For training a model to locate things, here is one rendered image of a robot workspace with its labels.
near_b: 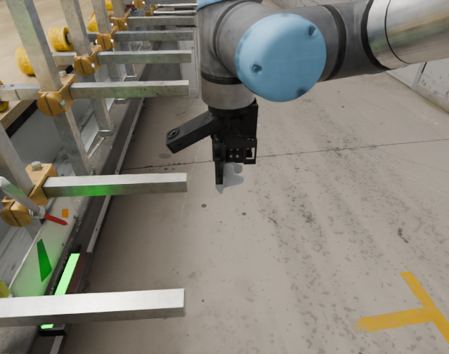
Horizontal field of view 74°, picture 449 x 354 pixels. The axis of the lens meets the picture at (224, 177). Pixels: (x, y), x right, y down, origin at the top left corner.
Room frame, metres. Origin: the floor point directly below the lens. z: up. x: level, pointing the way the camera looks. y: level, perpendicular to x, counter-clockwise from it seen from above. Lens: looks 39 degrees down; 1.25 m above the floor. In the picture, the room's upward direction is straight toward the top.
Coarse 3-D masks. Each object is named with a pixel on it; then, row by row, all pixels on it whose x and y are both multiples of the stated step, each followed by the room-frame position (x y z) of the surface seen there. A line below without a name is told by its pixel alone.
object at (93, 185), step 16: (80, 176) 0.48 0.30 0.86; (96, 176) 0.48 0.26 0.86; (112, 176) 0.48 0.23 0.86; (128, 176) 0.48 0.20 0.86; (144, 176) 0.48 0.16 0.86; (160, 176) 0.48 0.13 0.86; (176, 176) 0.48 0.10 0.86; (0, 192) 0.44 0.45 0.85; (48, 192) 0.45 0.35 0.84; (64, 192) 0.45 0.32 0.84; (80, 192) 0.45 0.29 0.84; (96, 192) 0.45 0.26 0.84; (112, 192) 0.46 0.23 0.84; (128, 192) 0.46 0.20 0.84; (144, 192) 0.46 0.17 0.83; (160, 192) 0.46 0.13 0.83
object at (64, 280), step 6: (72, 258) 0.39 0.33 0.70; (72, 264) 0.38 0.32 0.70; (66, 270) 0.36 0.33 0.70; (72, 270) 0.36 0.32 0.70; (66, 276) 0.35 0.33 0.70; (60, 282) 0.33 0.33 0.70; (66, 282) 0.33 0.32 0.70; (60, 288) 0.32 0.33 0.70; (66, 288) 0.32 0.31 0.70; (60, 294) 0.31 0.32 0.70; (48, 324) 0.25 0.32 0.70
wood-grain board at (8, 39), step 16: (48, 0) 2.27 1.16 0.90; (80, 0) 2.27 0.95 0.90; (0, 16) 1.78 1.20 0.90; (48, 16) 1.78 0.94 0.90; (64, 16) 1.78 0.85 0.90; (112, 16) 1.83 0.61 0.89; (0, 32) 1.45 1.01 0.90; (16, 32) 1.45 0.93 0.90; (0, 48) 1.21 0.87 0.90; (16, 48) 1.21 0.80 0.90; (0, 64) 1.04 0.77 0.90; (16, 64) 1.04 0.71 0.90; (16, 80) 0.90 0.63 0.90; (32, 80) 0.90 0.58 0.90; (0, 112) 0.68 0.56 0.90; (16, 112) 0.71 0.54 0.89
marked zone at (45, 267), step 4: (40, 240) 0.37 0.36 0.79; (40, 244) 0.37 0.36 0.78; (40, 248) 0.36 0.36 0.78; (44, 248) 0.37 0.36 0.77; (40, 252) 0.36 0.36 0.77; (44, 252) 0.37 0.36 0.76; (40, 256) 0.35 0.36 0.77; (44, 256) 0.36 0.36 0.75; (40, 260) 0.35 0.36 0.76; (44, 260) 0.36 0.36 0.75; (48, 260) 0.36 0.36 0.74; (40, 264) 0.34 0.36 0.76; (44, 264) 0.35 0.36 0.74; (48, 264) 0.36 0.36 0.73; (40, 268) 0.34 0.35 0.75; (44, 268) 0.34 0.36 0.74; (48, 268) 0.35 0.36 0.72; (40, 272) 0.33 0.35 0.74; (44, 272) 0.34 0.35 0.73; (48, 272) 0.35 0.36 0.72; (44, 276) 0.33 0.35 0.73
